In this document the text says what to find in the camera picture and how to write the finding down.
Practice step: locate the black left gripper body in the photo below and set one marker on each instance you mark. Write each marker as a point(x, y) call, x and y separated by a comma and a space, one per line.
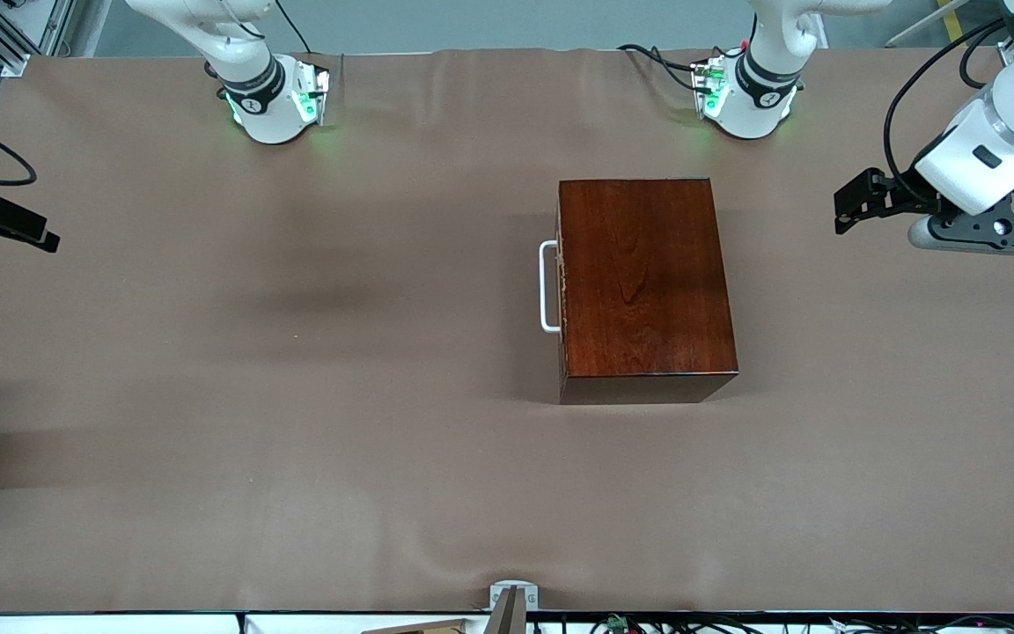
point(903, 195)

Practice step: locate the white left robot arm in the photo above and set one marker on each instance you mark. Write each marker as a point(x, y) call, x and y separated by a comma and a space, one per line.
point(762, 114)

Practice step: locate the metal connector plate green light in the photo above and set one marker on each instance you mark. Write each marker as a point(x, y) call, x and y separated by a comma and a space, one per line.
point(709, 92)
point(309, 97)

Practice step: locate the dark wooden cabinet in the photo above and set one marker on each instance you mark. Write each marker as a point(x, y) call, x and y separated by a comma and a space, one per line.
point(648, 282)

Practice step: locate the brown table cloth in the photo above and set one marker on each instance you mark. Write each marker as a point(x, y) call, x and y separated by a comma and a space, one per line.
point(296, 493)

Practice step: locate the green terminal connector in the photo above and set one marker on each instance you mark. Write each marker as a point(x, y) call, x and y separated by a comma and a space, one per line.
point(618, 623)

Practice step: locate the grey metal rail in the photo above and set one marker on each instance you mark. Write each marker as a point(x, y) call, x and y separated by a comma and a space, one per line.
point(921, 25)

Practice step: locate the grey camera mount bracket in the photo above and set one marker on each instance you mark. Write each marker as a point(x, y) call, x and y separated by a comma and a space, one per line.
point(514, 616)

